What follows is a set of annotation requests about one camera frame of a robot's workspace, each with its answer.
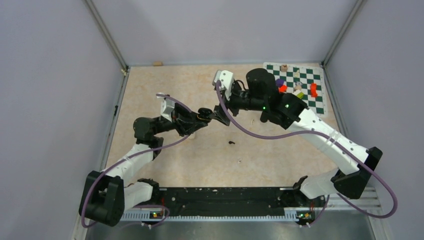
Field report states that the large red block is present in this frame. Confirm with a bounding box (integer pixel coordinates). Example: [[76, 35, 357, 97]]
[[310, 83, 318, 98]]

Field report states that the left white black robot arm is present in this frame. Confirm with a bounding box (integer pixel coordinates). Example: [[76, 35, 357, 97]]
[[78, 102, 214, 228]]

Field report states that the black earbud charging case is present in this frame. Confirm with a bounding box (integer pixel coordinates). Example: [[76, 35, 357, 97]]
[[196, 107, 214, 122]]

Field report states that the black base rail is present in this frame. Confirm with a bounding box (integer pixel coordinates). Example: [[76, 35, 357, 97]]
[[151, 187, 300, 217]]

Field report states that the circuit board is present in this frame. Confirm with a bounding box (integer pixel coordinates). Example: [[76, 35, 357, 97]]
[[149, 210, 165, 220], [297, 212, 315, 222]]

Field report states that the purple cable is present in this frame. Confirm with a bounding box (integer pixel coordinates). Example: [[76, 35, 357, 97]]
[[80, 93, 200, 229], [215, 80, 398, 220]]

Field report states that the purple block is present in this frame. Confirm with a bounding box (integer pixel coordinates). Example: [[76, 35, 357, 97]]
[[275, 78, 286, 88]]

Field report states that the wooden cube with mark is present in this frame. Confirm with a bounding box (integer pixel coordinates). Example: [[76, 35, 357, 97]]
[[280, 64, 289, 72]]

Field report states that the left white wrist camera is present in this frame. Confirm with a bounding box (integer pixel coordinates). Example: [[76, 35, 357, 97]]
[[160, 97, 175, 122]]

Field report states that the yellow-green block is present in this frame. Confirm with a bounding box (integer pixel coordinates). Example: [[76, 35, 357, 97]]
[[293, 90, 305, 100]]

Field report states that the small red block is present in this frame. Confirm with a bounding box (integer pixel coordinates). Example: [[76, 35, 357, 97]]
[[278, 85, 288, 93]]

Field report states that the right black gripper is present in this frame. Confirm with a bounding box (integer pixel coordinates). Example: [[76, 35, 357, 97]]
[[209, 82, 267, 126]]

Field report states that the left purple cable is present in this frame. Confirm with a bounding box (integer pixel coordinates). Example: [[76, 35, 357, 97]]
[[80, 93, 200, 229]]

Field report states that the white earbud charging case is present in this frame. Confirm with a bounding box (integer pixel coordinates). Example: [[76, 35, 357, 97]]
[[188, 133, 196, 140]]

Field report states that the left circuit board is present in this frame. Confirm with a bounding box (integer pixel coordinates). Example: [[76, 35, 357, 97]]
[[149, 210, 165, 220]]

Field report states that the small beige chess piece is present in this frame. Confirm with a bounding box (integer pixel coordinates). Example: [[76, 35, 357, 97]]
[[293, 70, 300, 78]]

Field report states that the right circuit board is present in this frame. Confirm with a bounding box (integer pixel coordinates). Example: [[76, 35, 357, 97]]
[[297, 212, 315, 222]]

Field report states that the green white chessboard mat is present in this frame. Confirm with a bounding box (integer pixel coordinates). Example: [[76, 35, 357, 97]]
[[263, 62, 328, 117]]

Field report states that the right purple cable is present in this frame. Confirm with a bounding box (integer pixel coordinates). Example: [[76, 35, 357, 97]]
[[215, 80, 398, 220]]

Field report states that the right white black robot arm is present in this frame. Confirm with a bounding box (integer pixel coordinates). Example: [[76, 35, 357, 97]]
[[212, 68, 383, 206]]

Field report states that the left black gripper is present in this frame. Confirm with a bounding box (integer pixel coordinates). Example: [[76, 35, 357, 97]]
[[154, 102, 208, 137]]

